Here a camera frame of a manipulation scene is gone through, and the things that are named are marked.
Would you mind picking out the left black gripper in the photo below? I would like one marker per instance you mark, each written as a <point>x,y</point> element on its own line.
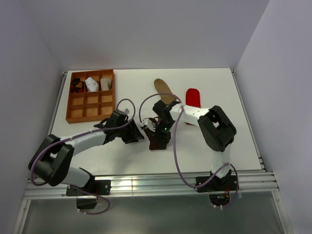
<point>134,134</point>

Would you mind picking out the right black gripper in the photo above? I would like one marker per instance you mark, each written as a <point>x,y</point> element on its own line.
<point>164,139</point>

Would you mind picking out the red patterned sock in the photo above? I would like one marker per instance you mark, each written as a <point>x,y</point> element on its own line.
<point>192,97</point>

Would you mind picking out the tan ribbed sock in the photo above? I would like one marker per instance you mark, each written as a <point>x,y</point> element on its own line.
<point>166,95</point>

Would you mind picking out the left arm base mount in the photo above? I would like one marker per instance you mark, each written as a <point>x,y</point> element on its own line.
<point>88,197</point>

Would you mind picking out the aluminium front rail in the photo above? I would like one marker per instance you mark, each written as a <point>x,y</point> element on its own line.
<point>154,185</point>

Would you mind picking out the white rolled sock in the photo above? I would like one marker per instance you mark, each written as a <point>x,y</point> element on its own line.
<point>91,84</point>

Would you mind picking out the dark brown striped sock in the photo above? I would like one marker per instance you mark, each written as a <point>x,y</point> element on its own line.
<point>154,144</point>

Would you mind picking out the beige rolled sock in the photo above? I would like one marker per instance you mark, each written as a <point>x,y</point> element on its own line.
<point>106,84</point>

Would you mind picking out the black red rolled sock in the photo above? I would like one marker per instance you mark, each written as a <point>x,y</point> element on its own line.
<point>77,86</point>

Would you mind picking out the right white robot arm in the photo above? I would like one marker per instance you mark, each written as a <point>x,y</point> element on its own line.
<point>216,128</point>

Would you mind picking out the orange compartment tray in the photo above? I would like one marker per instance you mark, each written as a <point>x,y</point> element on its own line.
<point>91,106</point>

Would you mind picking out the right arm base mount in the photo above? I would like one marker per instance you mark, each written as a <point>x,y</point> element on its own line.
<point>221,191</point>

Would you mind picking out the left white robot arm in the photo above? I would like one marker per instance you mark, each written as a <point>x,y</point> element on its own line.
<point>52,160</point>

